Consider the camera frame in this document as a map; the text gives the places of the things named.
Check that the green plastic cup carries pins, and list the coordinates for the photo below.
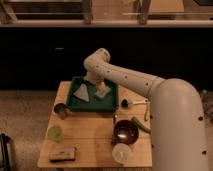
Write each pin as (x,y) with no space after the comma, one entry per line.
(55,133)

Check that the grey-blue sponge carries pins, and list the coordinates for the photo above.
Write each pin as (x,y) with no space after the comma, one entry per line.
(101,95)

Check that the black stand at left edge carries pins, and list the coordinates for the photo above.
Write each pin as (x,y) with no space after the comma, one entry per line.
(4,153)

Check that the wooden shelf rack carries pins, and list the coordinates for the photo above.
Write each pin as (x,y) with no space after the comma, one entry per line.
(106,13)

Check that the grey towel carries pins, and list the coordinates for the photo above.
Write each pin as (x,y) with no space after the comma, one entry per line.
(82,93)

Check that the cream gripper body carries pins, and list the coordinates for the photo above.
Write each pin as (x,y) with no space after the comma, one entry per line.
(101,87)

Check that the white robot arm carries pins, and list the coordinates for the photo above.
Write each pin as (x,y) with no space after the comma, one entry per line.
(178,137)

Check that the green plastic tray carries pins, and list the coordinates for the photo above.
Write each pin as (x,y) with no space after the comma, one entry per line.
(109,104)

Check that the brown scrub block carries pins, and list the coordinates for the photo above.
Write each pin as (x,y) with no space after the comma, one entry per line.
(63,154)

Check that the dark purple bowl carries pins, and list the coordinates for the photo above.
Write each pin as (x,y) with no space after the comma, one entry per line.
(125,131)

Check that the dark metal cup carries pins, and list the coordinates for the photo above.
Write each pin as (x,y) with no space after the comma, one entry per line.
(61,110)

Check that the green cucumber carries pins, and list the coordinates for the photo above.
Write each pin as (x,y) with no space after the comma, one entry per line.
(136,122)

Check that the black-headed dish brush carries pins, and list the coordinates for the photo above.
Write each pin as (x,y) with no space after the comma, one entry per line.
(128,103)

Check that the white small bowl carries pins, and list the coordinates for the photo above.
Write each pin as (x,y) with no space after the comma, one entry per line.
(121,153)

